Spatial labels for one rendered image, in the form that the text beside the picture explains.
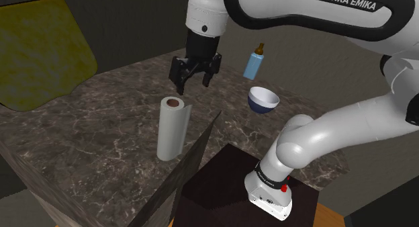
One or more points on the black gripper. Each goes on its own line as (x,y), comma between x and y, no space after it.
(199,46)

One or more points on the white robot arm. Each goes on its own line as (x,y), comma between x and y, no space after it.
(327,131)

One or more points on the white paper towel roll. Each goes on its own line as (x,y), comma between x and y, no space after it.
(172,129)

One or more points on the blue baby bottle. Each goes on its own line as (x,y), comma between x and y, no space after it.
(253,64)

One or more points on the blue and white bowl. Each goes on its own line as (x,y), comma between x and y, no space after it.
(263,100)

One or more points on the dark robot stand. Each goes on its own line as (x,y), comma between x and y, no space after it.
(226,190)

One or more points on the yellow-green upholstered chair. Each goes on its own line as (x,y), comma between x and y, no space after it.
(36,52)

